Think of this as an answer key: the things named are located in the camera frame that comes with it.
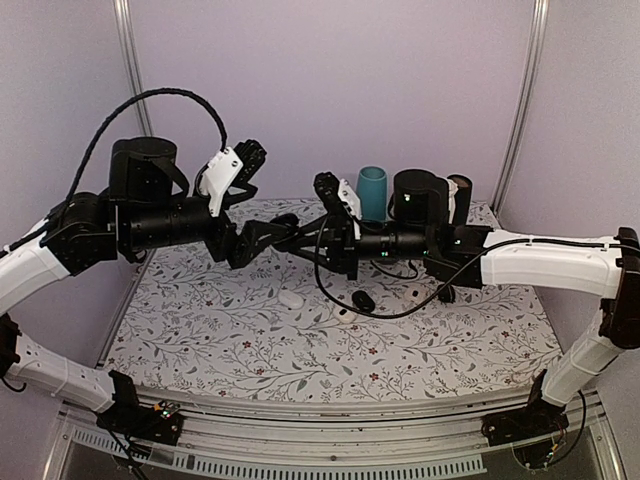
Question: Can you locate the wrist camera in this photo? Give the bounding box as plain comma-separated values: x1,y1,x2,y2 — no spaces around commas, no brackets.
313,172,362,240
194,139,267,218

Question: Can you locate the small black round case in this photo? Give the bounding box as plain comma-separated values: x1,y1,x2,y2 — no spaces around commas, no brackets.
437,285,456,304

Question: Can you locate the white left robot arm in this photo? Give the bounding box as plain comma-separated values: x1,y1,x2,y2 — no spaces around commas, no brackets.
1,137,287,434

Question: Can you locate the aluminium frame post right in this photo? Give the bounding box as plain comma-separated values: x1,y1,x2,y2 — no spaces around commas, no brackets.
490,0,550,218

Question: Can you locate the floral patterned table mat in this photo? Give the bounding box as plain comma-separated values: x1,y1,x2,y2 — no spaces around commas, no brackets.
102,198,566,404

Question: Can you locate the white earbud charging case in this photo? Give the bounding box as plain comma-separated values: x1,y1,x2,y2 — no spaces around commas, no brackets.
278,290,304,310

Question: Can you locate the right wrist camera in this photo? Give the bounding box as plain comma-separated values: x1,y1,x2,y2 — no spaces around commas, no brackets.
313,172,362,240

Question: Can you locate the teal tall vase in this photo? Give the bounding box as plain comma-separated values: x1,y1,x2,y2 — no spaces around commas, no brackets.
356,166,387,222

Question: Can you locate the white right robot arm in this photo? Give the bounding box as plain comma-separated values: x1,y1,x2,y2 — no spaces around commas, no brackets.
279,170,639,436

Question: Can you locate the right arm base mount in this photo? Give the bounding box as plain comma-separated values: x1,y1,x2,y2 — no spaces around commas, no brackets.
481,370,569,446

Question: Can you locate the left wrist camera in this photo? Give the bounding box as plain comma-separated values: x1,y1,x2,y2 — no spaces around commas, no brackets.
194,139,267,218

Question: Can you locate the aluminium front rail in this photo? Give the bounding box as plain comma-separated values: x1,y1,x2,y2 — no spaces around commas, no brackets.
54,384,616,480

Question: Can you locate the black cylinder vase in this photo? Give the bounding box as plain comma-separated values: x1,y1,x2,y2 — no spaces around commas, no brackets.
447,174,473,226

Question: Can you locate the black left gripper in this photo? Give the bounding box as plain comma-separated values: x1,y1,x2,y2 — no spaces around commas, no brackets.
124,190,289,268

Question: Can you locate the aluminium frame post left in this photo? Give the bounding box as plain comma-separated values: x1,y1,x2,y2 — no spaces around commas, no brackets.
113,0,153,136

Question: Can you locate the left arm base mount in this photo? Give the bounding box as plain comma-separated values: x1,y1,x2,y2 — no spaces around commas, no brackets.
96,370,184,446

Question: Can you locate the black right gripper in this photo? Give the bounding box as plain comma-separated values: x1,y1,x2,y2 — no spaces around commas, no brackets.
287,211,432,281

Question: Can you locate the black earbud charging case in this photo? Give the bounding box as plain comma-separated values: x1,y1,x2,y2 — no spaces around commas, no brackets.
270,213,300,241

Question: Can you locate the cream case with black oval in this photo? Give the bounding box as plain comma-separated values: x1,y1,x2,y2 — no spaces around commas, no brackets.
333,306,357,324

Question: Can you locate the aluminium frame post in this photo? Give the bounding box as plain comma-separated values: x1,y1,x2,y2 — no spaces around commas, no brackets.
113,0,153,136
490,0,550,218

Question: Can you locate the white ribbed vase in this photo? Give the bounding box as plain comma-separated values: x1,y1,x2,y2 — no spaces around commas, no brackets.
447,179,458,221

